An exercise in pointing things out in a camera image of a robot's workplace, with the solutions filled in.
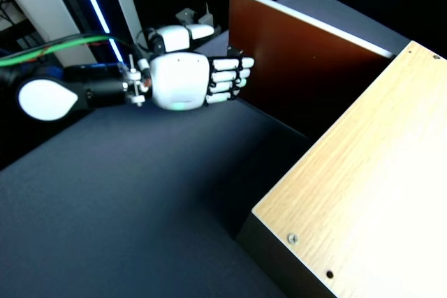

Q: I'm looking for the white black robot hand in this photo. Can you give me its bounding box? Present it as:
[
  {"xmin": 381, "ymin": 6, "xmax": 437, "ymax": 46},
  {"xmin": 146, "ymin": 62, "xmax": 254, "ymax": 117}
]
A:
[{"xmin": 145, "ymin": 24, "xmax": 256, "ymax": 113}]

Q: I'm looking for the metal door lock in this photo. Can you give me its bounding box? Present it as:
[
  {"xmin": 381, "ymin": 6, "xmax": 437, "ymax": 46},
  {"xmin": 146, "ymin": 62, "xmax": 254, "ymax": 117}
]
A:
[{"xmin": 226, "ymin": 45, "xmax": 245, "ymax": 60}]

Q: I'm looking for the white brown cabinet door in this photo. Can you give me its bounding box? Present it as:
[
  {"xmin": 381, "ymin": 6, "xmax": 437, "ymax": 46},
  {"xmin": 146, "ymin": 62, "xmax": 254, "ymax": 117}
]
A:
[{"xmin": 228, "ymin": 0, "xmax": 396, "ymax": 140}]

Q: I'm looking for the light wood cabinet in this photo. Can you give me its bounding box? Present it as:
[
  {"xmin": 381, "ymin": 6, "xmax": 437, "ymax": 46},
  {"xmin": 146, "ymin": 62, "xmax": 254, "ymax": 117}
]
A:
[{"xmin": 235, "ymin": 40, "xmax": 447, "ymax": 298}]

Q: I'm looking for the blue LED strip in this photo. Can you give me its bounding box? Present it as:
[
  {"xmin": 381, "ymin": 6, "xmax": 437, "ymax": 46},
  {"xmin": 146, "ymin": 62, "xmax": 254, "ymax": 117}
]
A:
[{"xmin": 72, "ymin": 0, "xmax": 125, "ymax": 64}]

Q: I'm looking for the grey camera stand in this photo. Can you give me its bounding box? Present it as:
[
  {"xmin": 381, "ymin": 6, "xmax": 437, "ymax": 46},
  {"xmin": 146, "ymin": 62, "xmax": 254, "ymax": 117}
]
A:
[{"xmin": 175, "ymin": 3, "xmax": 223, "ymax": 39}]

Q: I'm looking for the wide white frame post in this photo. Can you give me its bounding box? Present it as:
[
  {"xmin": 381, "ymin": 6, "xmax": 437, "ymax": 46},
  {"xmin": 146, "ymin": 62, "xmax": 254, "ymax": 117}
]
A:
[{"xmin": 0, "ymin": 0, "xmax": 98, "ymax": 67}]

